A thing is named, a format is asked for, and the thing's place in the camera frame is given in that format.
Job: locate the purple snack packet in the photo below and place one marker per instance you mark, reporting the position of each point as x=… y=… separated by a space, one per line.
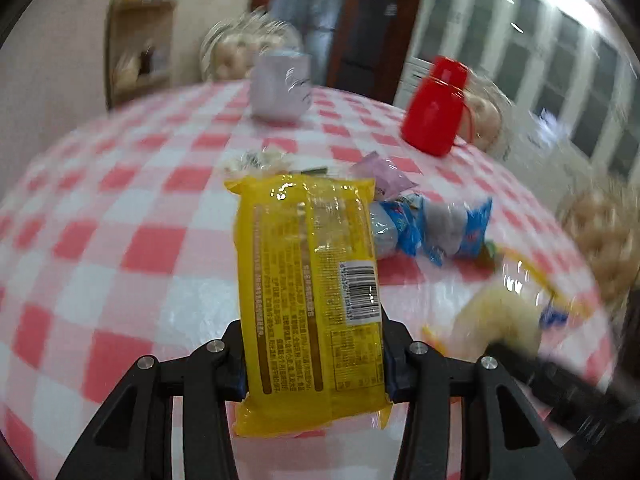
x=390 y=181

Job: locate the beige chair at right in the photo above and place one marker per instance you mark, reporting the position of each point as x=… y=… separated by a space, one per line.
x=601 y=216

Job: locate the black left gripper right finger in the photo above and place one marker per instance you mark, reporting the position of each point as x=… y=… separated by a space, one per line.
x=502 y=435

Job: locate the blue white snack packet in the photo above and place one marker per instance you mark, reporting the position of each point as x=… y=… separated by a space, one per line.
x=442 y=230

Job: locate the beige tufted chair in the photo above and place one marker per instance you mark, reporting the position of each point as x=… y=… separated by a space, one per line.
x=229 y=49

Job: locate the white floral teapot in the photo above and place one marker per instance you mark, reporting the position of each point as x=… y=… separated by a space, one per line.
x=280 y=86

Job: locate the wooden corner shelf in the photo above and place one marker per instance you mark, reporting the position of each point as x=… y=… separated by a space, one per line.
x=137 y=53

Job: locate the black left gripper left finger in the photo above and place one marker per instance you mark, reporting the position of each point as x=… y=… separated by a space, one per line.
x=129 y=437

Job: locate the white glass door cabinet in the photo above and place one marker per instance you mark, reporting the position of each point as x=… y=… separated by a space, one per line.
x=564 y=60

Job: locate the beige chair behind jug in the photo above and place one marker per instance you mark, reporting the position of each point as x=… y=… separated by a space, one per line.
x=489 y=122

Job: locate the red plastic jug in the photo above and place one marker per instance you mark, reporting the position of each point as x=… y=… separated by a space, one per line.
x=436 y=111

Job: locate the dark wooden doorway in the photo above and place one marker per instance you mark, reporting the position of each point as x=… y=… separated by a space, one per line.
x=359 y=46

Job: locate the clear cookie packet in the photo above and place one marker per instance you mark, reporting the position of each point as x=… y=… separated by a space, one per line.
x=516 y=307

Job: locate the white nut snack packet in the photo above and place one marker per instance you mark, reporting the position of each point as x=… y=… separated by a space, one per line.
x=262 y=163

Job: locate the yellow snack packet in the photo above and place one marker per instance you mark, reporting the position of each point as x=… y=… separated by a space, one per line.
x=310 y=310

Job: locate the red white checkered tablecloth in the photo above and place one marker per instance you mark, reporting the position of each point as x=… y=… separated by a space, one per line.
x=118 y=242

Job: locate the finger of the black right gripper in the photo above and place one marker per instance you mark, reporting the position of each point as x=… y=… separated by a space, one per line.
x=604 y=424

